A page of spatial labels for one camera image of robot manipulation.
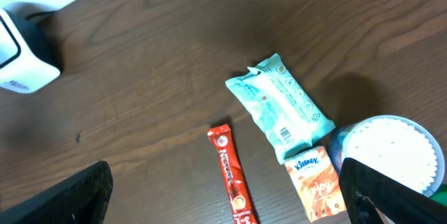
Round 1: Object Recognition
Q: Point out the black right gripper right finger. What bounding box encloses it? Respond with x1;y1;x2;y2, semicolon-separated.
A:
339;158;446;223

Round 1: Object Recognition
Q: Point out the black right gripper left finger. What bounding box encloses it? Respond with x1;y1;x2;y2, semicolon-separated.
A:
1;160;113;224

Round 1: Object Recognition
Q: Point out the green lid jar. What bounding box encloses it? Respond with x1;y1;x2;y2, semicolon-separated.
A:
430;184;447;207

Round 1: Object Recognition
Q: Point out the white blue label jar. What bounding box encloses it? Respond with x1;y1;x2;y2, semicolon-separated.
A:
328;115;446;197

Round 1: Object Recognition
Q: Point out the orange Kleenex tissue pack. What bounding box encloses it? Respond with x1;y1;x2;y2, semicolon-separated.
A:
285;146;346;222

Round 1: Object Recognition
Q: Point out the mint green wipes pack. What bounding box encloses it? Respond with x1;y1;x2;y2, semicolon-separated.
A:
225;53;335;164

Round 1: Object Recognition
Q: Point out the red snack bar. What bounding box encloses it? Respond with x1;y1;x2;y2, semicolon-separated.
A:
207;124;258;224

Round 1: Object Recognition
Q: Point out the white barcode scanner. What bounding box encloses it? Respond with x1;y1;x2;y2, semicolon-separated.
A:
1;8;61;94

